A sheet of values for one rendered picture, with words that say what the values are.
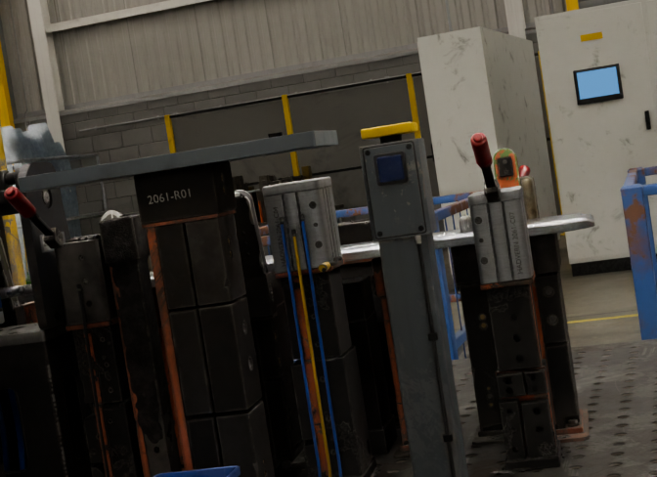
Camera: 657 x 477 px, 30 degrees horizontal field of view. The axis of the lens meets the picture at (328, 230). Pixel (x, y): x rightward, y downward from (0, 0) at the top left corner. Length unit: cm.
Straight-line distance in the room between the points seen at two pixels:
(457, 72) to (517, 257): 803
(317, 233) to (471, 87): 798
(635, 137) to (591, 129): 33
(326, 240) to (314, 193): 6
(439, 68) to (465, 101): 33
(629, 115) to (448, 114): 136
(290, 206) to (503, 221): 28
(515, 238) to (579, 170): 793
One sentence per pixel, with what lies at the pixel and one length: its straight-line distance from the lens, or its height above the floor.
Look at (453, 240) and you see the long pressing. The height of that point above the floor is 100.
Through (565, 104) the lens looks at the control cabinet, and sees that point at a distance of 949.
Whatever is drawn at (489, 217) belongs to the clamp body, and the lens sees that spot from 157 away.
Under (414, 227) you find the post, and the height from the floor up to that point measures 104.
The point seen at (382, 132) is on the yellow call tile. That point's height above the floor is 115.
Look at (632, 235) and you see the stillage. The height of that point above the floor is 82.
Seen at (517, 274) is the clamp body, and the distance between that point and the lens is 157.
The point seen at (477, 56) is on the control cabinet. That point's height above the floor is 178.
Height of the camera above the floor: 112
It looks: 3 degrees down
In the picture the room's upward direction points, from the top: 9 degrees counter-clockwise
